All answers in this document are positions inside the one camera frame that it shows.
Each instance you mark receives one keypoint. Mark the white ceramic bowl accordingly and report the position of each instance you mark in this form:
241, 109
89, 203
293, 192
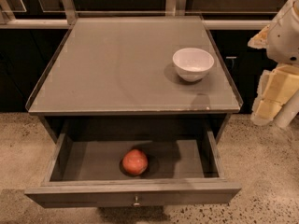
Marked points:
192, 64

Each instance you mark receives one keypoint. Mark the dark background cabinet handle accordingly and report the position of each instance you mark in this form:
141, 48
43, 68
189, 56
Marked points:
230, 61

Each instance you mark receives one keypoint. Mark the open grey top drawer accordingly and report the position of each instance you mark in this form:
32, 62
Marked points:
86, 173

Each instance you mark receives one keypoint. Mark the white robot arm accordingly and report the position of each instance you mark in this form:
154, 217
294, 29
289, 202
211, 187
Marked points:
278, 90

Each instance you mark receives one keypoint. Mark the grey cabinet with glass top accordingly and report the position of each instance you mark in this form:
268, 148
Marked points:
123, 66

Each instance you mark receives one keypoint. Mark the metal railing frame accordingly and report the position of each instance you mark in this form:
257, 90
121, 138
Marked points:
214, 14

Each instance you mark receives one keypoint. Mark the small metal drawer knob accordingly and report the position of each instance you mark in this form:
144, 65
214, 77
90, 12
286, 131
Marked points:
136, 202

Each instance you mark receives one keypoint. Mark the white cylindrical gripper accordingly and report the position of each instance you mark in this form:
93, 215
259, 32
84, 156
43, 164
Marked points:
285, 41

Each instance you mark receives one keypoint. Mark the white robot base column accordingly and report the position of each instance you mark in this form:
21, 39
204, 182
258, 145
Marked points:
288, 112

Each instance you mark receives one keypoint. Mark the red apple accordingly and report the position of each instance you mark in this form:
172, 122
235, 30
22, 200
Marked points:
135, 162

